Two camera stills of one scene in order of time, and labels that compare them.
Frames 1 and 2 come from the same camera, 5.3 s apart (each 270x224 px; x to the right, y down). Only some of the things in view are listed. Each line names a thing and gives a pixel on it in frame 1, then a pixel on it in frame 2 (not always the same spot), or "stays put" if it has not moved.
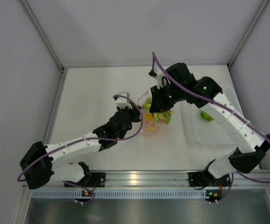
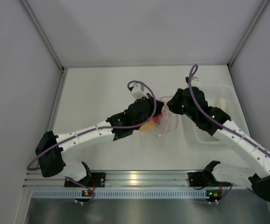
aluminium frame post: x=43 y=34 stays put
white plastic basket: x=201 y=131 stays put
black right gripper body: x=166 y=96 to x=178 y=107
